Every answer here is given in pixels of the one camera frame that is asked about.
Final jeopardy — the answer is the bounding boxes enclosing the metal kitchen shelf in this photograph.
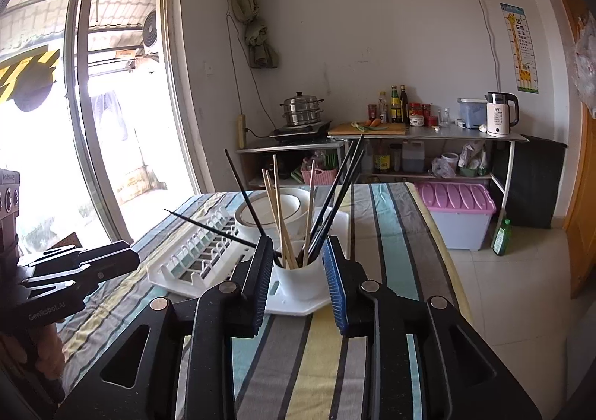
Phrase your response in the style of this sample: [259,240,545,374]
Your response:
[237,124,529,219]

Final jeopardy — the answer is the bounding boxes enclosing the left hand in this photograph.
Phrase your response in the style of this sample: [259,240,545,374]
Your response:
[1,324,65,380]

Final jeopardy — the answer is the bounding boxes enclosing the white plastic dish rack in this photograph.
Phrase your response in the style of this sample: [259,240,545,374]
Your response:
[146,206,350,317]

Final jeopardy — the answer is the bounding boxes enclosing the striped tablecloth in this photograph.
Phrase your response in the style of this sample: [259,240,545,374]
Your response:
[60,183,472,419]

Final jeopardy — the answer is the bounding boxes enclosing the green plastic bottle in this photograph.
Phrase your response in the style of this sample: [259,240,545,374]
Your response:
[492,218,511,257]

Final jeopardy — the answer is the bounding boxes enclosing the white cylindrical utensil cup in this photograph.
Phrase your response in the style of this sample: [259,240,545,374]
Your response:
[273,257,328,301]

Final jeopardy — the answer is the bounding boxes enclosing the pink lid storage bin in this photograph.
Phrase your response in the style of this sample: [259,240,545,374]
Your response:
[415,181,496,251]

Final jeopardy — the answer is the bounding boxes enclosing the white ceramic bowl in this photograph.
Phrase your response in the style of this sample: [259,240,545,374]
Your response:
[234,187,309,244]

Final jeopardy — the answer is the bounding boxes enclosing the wooden door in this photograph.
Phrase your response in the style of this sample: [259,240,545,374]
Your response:
[562,0,595,299]

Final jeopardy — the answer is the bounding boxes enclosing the pink plastic basket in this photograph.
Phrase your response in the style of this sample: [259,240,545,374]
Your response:
[301,168,337,186]

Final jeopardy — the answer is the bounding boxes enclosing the stainless steel steamer pot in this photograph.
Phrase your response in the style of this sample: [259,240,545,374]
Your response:
[281,91,324,127]

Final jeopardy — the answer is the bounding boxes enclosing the black induction cooker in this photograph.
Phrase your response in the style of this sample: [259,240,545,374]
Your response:
[269,120,332,144]

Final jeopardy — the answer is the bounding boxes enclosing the clear plastic storage box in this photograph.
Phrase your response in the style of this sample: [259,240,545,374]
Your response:
[457,97,487,130]

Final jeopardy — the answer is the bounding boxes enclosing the white electric kettle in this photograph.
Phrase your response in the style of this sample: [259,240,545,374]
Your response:
[485,91,520,136]

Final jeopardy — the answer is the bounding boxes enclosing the wooden cutting board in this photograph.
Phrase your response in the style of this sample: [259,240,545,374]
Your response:
[328,121,406,138]

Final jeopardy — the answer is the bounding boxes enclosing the dark sauce bottle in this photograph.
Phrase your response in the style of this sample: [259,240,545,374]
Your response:
[399,85,409,127]

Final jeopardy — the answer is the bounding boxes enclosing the green label oil bottle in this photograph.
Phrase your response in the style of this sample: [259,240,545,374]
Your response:
[390,85,402,124]

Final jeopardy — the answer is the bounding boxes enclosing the plastic bags on door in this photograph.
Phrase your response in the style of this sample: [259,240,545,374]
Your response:
[573,13,596,120]

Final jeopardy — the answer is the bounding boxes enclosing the giraffe height chart poster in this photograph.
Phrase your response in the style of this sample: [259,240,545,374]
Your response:
[500,3,539,94]

